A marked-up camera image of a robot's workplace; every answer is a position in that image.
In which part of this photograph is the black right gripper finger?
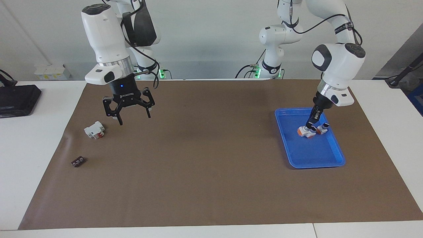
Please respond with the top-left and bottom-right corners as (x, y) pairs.
(135, 88), (156, 119)
(103, 97), (123, 126)

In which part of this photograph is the white circuit breaker red lever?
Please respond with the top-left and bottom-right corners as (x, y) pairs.
(84, 121), (105, 139)

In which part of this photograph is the blue plastic tray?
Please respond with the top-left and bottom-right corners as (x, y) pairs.
(275, 107), (346, 169)

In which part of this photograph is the black tripod stand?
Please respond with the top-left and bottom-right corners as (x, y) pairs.
(385, 53), (423, 88)

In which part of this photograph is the brown table mat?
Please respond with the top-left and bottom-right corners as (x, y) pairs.
(18, 79), (423, 230)

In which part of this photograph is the blue crate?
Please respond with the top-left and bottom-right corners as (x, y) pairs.
(407, 89), (423, 117)

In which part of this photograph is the black box device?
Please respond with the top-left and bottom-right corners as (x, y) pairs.
(0, 84), (42, 118)

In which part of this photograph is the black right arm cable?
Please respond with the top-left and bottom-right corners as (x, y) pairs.
(121, 0), (160, 90)

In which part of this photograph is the black left arm base cable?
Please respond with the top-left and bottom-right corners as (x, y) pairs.
(235, 50), (267, 79)

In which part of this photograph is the black cable beside box device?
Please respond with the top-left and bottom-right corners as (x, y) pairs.
(0, 69), (17, 87)

